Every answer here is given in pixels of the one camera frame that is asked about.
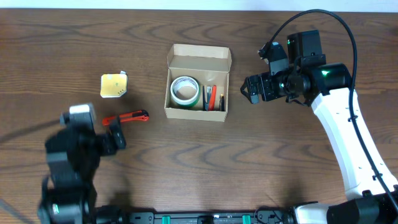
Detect black binder clip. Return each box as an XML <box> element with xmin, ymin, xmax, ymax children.
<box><xmin>219</xmin><ymin>94</ymin><xmax>225</xmax><ymax>111</ymax></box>

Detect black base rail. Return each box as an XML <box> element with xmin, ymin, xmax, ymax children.
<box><xmin>95</xmin><ymin>209</ymin><xmax>298</xmax><ymax>224</ymax></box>

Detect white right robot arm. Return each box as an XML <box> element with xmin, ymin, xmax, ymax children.
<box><xmin>241</xmin><ymin>30</ymin><xmax>397</xmax><ymax>223</ymax></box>

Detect open cardboard box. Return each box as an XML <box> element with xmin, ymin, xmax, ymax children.
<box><xmin>164</xmin><ymin>44</ymin><xmax>232</xmax><ymax>122</ymax></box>

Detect yellow sticky note pad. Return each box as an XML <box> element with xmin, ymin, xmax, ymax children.
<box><xmin>100</xmin><ymin>71</ymin><xmax>128</xmax><ymax>98</ymax></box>

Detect red utility knife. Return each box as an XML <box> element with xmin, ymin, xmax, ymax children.
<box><xmin>102</xmin><ymin>110</ymin><xmax>149</xmax><ymax>126</ymax></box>

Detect green tape roll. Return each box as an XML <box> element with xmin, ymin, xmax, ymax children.
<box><xmin>171</xmin><ymin>84</ymin><xmax>200</xmax><ymax>107</ymax></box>

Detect white masking tape roll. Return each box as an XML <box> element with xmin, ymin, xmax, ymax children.
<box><xmin>170</xmin><ymin>76</ymin><xmax>200</xmax><ymax>106</ymax></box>

